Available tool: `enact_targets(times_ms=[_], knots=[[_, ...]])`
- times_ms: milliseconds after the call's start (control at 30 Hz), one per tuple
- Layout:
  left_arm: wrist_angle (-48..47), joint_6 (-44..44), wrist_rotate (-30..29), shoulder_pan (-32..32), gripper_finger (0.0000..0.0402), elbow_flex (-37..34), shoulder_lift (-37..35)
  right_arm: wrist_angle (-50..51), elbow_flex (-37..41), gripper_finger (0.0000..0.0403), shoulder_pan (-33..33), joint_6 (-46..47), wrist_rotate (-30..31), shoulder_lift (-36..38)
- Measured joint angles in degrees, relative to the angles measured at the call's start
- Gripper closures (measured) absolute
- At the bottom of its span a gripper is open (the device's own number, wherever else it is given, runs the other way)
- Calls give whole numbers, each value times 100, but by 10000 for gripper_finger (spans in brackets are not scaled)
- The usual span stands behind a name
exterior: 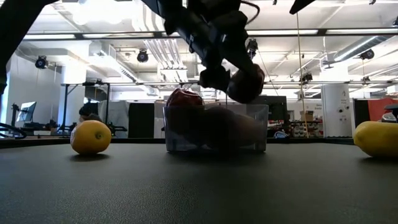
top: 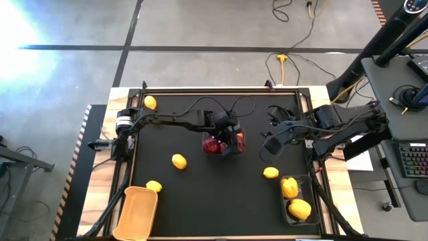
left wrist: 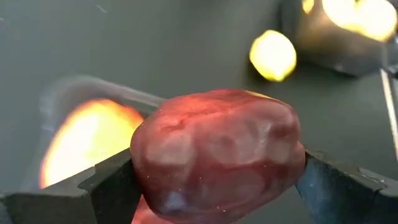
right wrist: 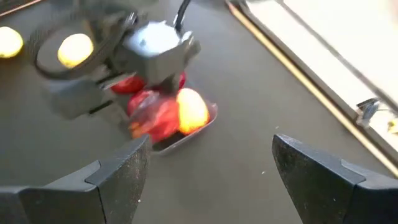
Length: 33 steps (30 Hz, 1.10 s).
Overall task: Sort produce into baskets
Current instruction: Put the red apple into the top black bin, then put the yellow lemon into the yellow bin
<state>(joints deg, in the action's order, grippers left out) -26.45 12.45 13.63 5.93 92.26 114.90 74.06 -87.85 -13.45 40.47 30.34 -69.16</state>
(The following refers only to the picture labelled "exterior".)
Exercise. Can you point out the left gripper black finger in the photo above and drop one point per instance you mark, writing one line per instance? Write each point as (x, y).
(215, 79)
(247, 63)

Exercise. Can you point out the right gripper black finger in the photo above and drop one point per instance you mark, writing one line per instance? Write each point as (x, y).
(303, 4)

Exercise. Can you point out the dark red apple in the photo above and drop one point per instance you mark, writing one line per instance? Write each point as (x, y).
(244, 92)

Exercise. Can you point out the clear plastic bin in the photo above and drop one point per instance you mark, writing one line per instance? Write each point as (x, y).
(169, 137)

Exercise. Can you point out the yellow lemon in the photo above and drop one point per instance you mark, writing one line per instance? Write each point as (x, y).
(90, 137)
(377, 139)

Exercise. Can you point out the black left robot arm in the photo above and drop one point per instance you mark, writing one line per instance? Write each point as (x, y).
(18, 31)

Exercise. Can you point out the black ceiling spot lamp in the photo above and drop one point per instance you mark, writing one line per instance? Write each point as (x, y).
(142, 56)
(252, 46)
(367, 54)
(41, 62)

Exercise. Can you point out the black screen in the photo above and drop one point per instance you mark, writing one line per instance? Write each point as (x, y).
(276, 107)

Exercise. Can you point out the cardboard box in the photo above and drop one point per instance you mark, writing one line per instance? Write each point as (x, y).
(307, 116)

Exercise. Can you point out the black partition panel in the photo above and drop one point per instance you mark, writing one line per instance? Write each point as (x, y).
(141, 121)

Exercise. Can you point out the white cylindrical column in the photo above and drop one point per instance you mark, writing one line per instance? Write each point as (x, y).
(335, 109)

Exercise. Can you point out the white partition panel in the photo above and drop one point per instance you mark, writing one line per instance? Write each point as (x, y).
(116, 115)

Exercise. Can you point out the black metal rack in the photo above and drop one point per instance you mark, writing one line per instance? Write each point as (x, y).
(107, 102)

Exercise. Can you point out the black table mat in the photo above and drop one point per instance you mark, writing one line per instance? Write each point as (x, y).
(199, 193)

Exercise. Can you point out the red partition panel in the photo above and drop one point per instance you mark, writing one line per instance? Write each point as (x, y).
(379, 109)

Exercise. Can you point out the person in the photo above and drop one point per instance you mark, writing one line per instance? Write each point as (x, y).
(88, 112)

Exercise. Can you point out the dark grey rounded object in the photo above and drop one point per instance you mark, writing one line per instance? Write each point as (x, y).
(391, 114)

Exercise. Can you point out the computer monitor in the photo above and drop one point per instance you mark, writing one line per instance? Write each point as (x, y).
(27, 111)

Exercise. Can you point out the silver ventilation duct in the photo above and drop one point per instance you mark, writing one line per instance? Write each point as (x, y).
(357, 48)

